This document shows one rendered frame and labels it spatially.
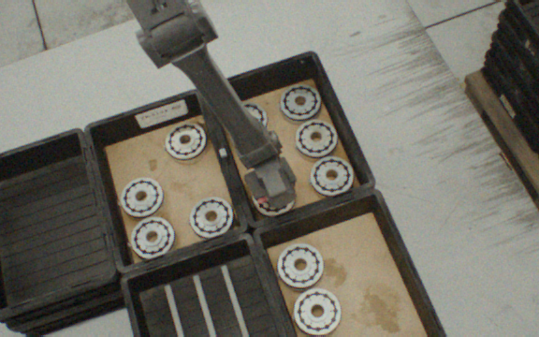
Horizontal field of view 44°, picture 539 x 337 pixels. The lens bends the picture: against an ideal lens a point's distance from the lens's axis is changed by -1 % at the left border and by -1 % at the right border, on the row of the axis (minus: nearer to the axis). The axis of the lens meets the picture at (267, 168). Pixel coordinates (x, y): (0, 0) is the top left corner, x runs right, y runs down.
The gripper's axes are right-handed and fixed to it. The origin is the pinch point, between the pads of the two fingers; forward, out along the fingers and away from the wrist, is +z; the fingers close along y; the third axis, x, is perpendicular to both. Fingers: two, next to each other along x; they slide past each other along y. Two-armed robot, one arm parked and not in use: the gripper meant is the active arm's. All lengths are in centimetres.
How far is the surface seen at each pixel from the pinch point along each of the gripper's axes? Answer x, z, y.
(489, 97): 29, 74, 96
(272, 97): 26.1, 4.4, 12.2
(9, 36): 162, 87, -60
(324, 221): -11.5, 0.1, 7.2
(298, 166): 5.5, 4.3, 9.2
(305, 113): 16.3, 1.5, 16.7
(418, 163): -2.6, 17.5, 39.6
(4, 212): 29, 4, -61
